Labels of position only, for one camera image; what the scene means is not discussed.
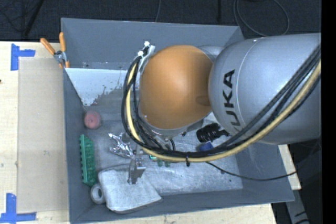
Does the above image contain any pink round toy fruit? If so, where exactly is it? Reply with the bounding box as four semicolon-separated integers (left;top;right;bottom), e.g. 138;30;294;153
83;110;102;130

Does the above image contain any white folded cloth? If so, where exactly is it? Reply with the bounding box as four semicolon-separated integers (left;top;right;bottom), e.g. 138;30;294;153
97;168;163;215

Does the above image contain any brown cardboard board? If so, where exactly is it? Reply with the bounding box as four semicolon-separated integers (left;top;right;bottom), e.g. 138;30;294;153
16;57;70;214

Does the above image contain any white tape ring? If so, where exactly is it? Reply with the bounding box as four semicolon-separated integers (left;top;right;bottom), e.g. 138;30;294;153
90;183;107;205

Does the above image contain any dark green flat block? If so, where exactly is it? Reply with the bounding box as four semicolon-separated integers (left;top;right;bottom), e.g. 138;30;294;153
79;134;98;187

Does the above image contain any crumpled silver foil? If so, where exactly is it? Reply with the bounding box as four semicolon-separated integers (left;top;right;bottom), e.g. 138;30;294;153
108;132;136;159

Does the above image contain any grey metal bin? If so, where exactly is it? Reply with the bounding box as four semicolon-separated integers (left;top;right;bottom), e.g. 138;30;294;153
60;17;296;224

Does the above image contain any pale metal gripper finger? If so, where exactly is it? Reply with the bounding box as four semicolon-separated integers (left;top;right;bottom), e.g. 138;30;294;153
133;162;147;185
127;158;135;184

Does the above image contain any black cylinder on white bracket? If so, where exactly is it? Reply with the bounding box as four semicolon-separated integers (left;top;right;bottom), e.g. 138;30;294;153
196;123;231;143

